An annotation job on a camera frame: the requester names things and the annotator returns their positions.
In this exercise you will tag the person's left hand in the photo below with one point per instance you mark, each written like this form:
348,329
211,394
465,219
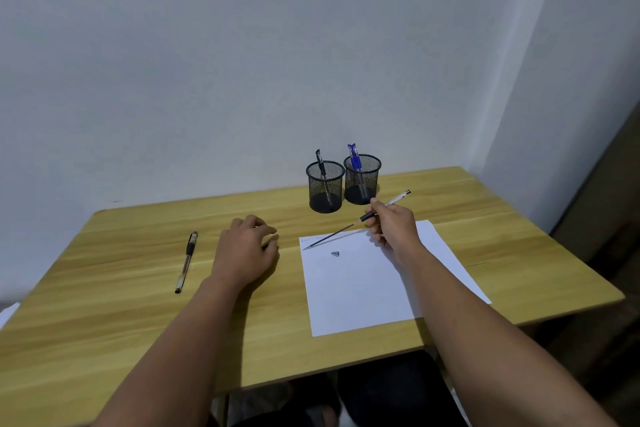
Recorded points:
240,257

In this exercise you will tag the person's right hand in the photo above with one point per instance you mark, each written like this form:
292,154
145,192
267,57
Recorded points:
397,232

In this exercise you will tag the person's right thumb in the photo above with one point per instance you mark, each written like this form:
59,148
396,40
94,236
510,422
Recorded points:
376,209

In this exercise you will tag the person's left thumb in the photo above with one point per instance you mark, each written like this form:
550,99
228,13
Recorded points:
272,249

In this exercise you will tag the white pen with exposed refill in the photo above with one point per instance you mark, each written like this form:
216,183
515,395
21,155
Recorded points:
340,230

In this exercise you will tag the person's right forearm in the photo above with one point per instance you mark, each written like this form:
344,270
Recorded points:
490,346

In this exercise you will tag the person's left forearm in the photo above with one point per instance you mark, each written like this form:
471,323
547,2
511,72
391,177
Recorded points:
175,361

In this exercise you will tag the black mesh pen holder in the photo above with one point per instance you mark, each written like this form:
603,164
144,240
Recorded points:
325,189
362,182

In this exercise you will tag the blue capped pen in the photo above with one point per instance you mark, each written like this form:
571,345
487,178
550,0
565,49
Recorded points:
354,157

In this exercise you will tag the black clip pen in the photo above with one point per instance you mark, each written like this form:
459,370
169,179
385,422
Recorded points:
320,162

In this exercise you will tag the white paper sheet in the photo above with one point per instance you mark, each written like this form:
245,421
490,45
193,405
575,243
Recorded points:
360,287

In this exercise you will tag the black gel pen clear barrel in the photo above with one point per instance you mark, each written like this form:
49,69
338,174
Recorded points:
186,262

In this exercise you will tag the person's black trousers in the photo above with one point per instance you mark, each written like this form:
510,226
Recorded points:
390,391

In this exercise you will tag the white paper corner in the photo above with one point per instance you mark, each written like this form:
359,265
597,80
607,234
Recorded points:
7,314

